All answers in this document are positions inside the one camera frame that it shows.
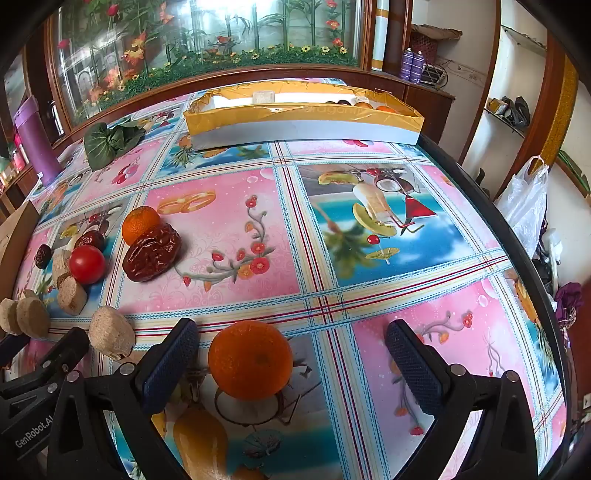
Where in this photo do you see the wooden partition cabinet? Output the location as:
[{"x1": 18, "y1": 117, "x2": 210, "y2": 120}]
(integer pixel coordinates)
[{"x1": 23, "y1": 0, "x2": 458, "y2": 139}]

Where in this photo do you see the wooden wall shelf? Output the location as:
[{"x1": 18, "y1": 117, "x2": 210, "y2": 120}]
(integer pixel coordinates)
[{"x1": 480, "y1": 0, "x2": 591, "y2": 204}]

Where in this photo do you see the large wrinkled red date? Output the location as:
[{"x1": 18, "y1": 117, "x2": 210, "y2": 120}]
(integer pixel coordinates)
[{"x1": 122, "y1": 223, "x2": 182, "y2": 283}]

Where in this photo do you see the dark bag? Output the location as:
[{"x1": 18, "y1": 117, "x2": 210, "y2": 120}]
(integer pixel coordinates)
[{"x1": 501, "y1": 96, "x2": 532, "y2": 127}]

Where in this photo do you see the white plastic bag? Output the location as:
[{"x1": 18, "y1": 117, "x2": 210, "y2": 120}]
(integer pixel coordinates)
[{"x1": 494, "y1": 156, "x2": 550, "y2": 259}]

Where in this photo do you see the yellow shallow box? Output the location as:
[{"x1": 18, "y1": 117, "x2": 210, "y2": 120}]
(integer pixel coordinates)
[{"x1": 183, "y1": 83, "x2": 426, "y2": 151}]

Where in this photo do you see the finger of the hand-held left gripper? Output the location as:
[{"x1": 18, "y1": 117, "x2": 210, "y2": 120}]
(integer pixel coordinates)
[
  {"x1": 0, "y1": 327, "x2": 90, "y2": 402},
  {"x1": 0, "y1": 333, "x2": 31, "y2": 370}
]

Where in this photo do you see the purple bottle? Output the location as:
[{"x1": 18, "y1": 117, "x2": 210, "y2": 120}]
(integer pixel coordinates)
[{"x1": 13, "y1": 96, "x2": 62, "y2": 185}]

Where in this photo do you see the cardboard tray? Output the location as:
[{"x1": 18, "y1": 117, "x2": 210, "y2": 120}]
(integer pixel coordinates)
[{"x1": 0, "y1": 199, "x2": 41, "y2": 287}]

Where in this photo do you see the tan round cake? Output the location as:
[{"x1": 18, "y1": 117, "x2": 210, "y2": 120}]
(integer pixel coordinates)
[
  {"x1": 0, "y1": 298, "x2": 21, "y2": 335},
  {"x1": 52, "y1": 249, "x2": 75, "y2": 288},
  {"x1": 89, "y1": 305, "x2": 136, "y2": 361},
  {"x1": 56, "y1": 273, "x2": 89, "y2": 316},
  {"x1": 16, "y1": 296, "x2": 51, "y2": 337}
]

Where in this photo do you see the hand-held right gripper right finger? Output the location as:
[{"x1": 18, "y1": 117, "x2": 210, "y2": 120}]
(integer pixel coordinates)
[{"x1": 385, "y1": 319, "x2": 539, "y2": 480}]

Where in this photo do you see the white and gold roll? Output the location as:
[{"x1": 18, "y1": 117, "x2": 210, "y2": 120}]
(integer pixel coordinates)
[{"x1": 372, "y1": 0, "x2": 407, "y2": 72}]

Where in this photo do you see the flower painted glass panel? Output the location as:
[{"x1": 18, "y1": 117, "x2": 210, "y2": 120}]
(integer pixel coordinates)
[{"x1": 46, "y1": 0, "x2": 370, "y2": 125}]

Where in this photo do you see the red tomato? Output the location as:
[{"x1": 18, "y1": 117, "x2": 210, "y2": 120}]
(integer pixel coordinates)
[{"x1": 69, "y1": 245, "x2": 107, "y2": 285}]

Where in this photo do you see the purple cloth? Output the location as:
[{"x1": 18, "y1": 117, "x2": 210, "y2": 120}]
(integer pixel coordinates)
[{"x1": 554, "y1": 282, "x2": 585, "y2": 333}]

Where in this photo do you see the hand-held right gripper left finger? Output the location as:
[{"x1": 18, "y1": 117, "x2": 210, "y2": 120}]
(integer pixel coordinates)
[{"x1": 46, "y1": 318, "x2": 200, "y2": 480}]

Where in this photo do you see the green leaf vegetable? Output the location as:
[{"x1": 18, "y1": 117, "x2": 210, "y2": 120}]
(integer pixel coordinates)
[{"x1": 84, "y1": 121, "x2": 146, "y2": 171}]

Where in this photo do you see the printed tablecloth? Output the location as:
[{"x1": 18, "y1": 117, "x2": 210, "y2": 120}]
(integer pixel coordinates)
[{"x1": 9, "y1": 80, "x2": 571, "y2": 480}]

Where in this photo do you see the woven basket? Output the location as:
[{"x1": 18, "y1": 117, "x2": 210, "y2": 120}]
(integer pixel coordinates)
[{"x1": 410, "y1": 31, "x2": 439, "y2": 65}]

